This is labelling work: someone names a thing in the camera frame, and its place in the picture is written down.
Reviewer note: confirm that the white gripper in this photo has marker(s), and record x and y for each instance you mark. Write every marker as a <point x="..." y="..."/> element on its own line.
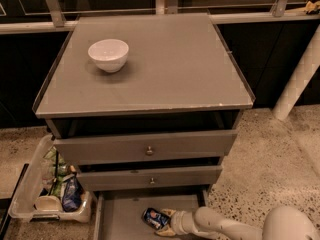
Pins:
<point x="177" y="222"/>

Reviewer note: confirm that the blue pepsi can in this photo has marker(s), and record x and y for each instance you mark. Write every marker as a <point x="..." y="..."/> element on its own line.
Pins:
<point x="155" y="219"/>

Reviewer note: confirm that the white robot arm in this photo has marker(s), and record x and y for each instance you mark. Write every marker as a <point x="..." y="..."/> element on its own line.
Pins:
<point x="281" y="223"/>

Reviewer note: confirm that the grey bottom drawer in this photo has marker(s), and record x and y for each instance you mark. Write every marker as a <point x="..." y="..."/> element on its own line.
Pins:
<point x="119" y="214"/>

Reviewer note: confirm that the grey drawer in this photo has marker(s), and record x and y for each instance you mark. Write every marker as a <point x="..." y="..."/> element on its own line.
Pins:
<point x="119" y="214"/>
<point x="139" y="179"/>
<point x="132" y="148"/>

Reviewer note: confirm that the top drawer knob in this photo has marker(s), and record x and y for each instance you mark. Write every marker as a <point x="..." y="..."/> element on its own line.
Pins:
<point x="149" y="151"/>

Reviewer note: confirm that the grey top drawer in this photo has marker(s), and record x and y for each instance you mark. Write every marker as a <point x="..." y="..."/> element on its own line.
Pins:
<point x="132" y="148"/>

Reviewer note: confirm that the grey middle drawer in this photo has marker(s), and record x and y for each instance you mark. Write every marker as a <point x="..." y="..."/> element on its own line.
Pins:
<point x="139" y="179"/>

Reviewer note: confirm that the grey drawer cabinet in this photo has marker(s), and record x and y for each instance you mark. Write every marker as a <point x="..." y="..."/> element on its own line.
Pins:
<point x="179" y="77"/>

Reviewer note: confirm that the blue snack bag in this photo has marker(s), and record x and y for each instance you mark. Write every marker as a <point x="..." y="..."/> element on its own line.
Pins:
<point x="71" y="199"/>

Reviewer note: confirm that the clear plastic storage bin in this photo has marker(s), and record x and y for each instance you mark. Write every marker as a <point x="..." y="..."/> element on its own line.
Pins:
<point x="30" y="188"/>

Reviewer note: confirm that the white cup in bin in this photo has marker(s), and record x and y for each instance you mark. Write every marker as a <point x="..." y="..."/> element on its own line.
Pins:
<point x="48" y="203"/>

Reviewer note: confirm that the green snack packets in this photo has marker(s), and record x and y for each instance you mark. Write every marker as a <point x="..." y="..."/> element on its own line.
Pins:
<point x="55" y="173"/>

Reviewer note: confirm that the white ceramic bowl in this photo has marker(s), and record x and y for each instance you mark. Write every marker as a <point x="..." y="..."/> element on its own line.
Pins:
<point x="109" y="55"/>

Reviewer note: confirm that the white diagonal pillar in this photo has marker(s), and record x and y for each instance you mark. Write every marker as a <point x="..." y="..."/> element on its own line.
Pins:
<point x="300" y="78"/>

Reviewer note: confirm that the metal railing bar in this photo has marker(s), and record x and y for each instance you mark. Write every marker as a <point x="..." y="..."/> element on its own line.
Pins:
<point x="217" y="19"/>

